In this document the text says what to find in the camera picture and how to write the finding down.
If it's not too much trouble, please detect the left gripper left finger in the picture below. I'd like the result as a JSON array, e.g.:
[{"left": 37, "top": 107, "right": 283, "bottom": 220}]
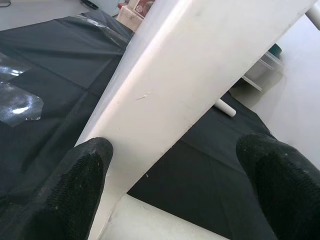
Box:
[{"left": 0, "top": 136, "right": 115, "bottom": 240}]

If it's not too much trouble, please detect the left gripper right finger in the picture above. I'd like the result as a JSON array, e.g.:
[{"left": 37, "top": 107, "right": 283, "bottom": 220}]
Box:
[{"left": 236, "top": 133, "right": 320, "bottom": 240}]

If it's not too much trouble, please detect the clear tape strip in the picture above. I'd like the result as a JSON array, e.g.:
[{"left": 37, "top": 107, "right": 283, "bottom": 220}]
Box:
[
  {"left": 0, "top": 82, "right": 44, "bottom": 127},
  {"left": 77, "top": 13, "right": 121, "bottom": 41},
  {"left": 0, "top": 54, "right": 33, "bottom": 84}
]

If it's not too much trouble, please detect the clear plastic storage box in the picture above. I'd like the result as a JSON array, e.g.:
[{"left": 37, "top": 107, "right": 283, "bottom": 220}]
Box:
[{"left": 243, "top": 51, "right": 282, "bottom": 92}]

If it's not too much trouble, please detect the black tablecloth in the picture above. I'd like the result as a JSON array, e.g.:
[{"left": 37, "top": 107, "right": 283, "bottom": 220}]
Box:
[{"left": 0, "top": 11, "right": 278, "bottom": 240}]

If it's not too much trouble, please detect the green container lid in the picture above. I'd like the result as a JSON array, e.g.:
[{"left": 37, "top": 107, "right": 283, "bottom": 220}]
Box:
[{"left": 271, "top": 43, "right": 283, "bottom": 57}]

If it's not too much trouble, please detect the beige cloth covered table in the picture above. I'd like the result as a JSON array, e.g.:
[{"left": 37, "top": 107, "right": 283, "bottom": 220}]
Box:
[{"left": 117, "top": 6, "right": 144, "bottom": 33}]

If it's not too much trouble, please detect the red food picture box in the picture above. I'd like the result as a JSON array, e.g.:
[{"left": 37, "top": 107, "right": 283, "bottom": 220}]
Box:
[{"left": 133, "top": 0, "right": 157, "bottom": 18}]

